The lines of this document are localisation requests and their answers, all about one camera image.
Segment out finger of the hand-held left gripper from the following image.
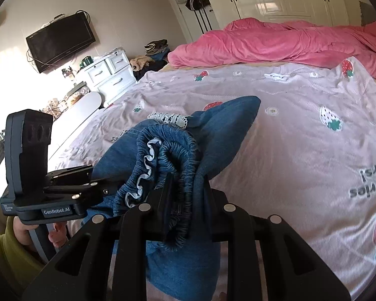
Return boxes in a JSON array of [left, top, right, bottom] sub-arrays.
[[44, 178, 117, 202], [48, 164, 94, 184]]

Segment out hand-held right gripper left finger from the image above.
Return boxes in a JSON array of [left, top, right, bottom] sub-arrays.
[[22, 175, 176, 301]]

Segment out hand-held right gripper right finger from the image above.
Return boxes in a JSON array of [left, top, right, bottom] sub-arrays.
[[203, 187, 351, 301]]

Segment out blue denim pants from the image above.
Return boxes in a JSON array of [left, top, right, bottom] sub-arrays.
[[81, 96, 261, 301]]

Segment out person's left forearm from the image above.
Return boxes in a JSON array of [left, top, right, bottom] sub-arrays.
[[0, 218, 47, 293]]

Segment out person's left hand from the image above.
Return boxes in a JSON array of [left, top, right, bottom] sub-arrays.
[[14, 216, 67, 249]]

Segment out glass snack jar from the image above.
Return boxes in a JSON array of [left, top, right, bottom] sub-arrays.
[[66, 84, 90, 106]]

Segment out pink strawberry printed blanket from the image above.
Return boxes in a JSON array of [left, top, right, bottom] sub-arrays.
[[55, 57, 376, 301]]

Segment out white drawer dresser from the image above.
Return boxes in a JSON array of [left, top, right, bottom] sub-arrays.
[[79, 50, 137, 108]]

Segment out beige crumpled cloth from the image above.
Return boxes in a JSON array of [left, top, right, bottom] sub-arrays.
[[130, 55, 156, 71]]

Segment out pile of folded clothes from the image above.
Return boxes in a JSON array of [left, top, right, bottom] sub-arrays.
[[143, 39, 172, 61]]

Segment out pink fleece comforter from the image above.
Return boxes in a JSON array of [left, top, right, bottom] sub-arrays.
[[167, 17, 376, 80]]

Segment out white door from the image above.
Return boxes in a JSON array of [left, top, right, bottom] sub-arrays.
[[161, 0, 220, 47]]

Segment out white wardrobe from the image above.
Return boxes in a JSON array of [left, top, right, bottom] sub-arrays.
[[222, 0, 352, 28]]

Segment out black wall television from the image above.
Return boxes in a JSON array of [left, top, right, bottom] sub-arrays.
[[26, 13, 97, 74]]

